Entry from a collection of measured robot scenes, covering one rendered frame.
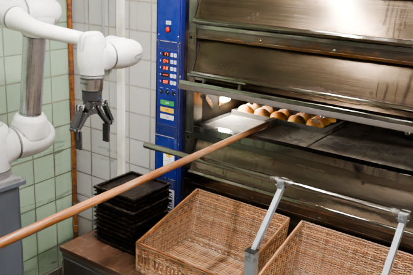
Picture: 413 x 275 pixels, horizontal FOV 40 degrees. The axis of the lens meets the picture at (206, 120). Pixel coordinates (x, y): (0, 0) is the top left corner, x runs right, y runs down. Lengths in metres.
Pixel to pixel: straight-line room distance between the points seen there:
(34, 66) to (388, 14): 1.52
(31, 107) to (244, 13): 1.07
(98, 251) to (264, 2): 1.46
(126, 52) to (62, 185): 1.62
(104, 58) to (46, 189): 1.60
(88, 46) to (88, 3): 1.26
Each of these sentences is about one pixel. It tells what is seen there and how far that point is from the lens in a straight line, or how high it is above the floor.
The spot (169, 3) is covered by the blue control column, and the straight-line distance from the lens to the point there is 2.86.
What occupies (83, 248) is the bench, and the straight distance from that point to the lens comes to 2.98.
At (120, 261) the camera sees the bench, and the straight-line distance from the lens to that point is 2.85.
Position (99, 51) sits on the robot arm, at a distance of 2.04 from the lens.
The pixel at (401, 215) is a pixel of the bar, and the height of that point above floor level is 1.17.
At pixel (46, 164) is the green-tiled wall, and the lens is 3.46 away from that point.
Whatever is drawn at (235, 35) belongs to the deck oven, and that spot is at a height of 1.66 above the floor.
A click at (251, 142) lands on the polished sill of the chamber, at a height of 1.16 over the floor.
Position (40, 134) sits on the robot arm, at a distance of 2.72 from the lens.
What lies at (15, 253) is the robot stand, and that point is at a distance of 2.84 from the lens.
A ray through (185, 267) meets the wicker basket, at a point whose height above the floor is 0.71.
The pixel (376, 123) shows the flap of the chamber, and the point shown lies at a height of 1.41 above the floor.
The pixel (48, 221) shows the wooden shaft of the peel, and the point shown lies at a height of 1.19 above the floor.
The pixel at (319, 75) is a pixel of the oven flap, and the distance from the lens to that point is 2.51.
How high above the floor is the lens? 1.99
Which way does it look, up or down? 16 degrees down
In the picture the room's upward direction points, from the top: 2 degrees clockwise
